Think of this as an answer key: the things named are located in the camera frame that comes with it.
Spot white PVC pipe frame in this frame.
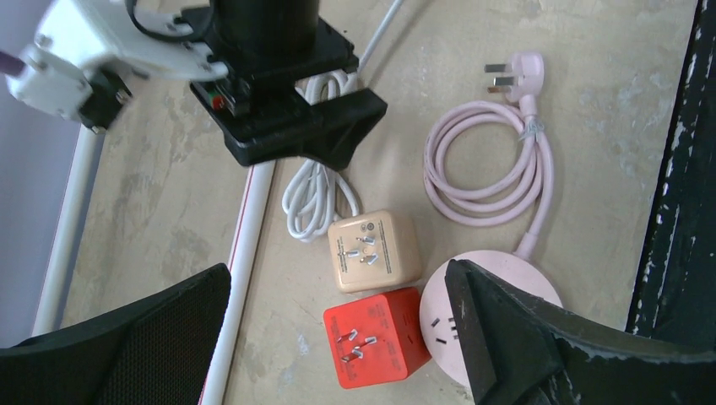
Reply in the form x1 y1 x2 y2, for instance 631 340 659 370
30 125 277 405

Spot beige cube socket adapter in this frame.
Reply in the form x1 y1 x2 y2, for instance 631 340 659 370
328 210 424 294

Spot red cube socket adapter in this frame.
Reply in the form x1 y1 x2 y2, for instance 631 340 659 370
323 287 431 389

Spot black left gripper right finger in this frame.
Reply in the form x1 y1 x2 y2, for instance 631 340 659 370
445 259 715 404

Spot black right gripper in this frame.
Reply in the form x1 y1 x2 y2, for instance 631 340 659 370
181 1 388 170

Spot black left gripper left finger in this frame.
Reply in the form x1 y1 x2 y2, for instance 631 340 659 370
1 263 231 404

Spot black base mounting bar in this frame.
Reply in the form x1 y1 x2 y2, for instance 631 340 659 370
626 1 715 350

